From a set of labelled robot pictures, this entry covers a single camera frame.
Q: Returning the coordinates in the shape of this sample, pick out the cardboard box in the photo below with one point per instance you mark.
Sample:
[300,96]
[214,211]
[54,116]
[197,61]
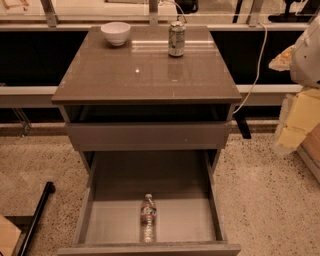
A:
[309,151]

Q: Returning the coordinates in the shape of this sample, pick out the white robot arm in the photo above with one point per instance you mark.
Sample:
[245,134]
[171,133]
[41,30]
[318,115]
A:
[305,61]

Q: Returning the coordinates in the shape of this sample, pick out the wooden board corner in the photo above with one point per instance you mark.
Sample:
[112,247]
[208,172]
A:
[9,236]

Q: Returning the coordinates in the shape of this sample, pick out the black metal bar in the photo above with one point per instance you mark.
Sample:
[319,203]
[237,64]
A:
[48,189]

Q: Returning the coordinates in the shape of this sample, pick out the closed grey top drawer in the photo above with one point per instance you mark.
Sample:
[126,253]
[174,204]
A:
[147,136]

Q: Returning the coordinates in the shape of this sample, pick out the clear plastic water bottle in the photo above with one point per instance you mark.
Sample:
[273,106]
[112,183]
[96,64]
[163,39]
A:
[148,215]

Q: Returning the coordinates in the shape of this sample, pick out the white ceramic bowl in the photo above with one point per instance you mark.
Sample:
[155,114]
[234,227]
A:
[116,33]

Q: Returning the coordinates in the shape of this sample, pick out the white horizontal rail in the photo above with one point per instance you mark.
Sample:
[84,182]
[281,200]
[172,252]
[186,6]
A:
[40,96]

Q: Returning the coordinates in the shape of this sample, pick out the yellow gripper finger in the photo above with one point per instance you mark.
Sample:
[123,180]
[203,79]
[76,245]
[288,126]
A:
[283,60]
[299,115]

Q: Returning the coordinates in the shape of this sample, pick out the green white soda can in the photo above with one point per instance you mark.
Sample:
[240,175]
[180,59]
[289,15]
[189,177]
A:
[176,41]

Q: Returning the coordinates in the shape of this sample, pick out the open grey middle drawer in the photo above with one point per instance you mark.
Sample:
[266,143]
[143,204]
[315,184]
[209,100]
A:
[181,183]

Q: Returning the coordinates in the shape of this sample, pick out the grey drawer cabinet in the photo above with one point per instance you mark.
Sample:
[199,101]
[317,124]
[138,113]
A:
[139,82]

